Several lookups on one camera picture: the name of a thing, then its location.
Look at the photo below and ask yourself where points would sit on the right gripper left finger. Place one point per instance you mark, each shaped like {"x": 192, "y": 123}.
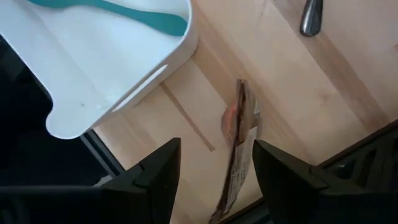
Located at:
{"x": 149, "y": 193}

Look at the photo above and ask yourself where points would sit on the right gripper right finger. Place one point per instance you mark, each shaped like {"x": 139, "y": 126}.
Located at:
{"x": 289, "y": 193}

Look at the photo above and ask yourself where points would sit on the orange candy wrapper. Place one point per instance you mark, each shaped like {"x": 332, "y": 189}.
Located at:
{"x": 239, "y": 124}

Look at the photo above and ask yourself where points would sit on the teal plastic spoon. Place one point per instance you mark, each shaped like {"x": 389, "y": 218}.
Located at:
{"x": 161, "y": 23}

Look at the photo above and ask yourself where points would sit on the white plastic tray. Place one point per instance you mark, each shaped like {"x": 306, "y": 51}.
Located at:
{"x": 77, "y": 62}

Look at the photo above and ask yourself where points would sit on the dark metal spoon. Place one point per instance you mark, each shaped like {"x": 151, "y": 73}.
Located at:
{"x": 311, "y": 21}

